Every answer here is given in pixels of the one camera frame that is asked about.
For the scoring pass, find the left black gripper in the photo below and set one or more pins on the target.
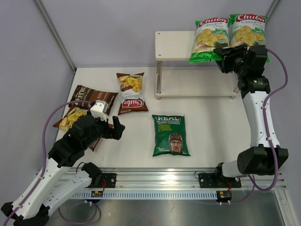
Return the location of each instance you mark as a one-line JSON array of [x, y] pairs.
[[115, 133]]

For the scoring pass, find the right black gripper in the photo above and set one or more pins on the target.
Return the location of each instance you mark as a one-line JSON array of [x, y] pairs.
[[224, 65]]

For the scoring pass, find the green Chuba cassava chips bag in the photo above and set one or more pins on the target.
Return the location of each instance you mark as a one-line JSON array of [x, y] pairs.
[[241, 25]]

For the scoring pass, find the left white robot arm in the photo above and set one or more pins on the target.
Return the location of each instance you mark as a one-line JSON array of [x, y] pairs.
[[35, 206]]

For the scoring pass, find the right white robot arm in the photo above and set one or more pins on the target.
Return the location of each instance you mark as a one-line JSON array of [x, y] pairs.
[[263, 159]]

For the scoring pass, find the brown Chuba cassava chips bag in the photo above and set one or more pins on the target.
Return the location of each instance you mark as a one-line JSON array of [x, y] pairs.
[[130, 93]]

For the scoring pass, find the dark green Real chips bag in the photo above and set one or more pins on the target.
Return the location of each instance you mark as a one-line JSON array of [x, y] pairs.
[[170, 135]]

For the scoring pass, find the white two-tier wooden shelf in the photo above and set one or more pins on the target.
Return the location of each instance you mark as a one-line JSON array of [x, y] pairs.
[[187, 81]]

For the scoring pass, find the brown Kettle sea salt bag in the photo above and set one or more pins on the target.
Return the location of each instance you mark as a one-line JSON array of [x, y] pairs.
[[88, 94]]

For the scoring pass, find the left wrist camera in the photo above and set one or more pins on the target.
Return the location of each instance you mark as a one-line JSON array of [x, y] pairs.
[[98, 110]]

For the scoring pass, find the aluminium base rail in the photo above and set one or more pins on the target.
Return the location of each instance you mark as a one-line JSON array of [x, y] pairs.
[[158, 184]]

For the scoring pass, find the right aluminium frame post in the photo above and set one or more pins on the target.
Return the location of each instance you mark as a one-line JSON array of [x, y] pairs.
[[258, 25]]

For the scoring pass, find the aluminium frame post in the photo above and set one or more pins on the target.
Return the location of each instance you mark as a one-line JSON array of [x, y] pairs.
[[51, 27], [258, 25]]

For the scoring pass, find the left aluminium frame post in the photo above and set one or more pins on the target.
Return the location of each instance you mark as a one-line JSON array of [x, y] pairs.
[[51, 27]]

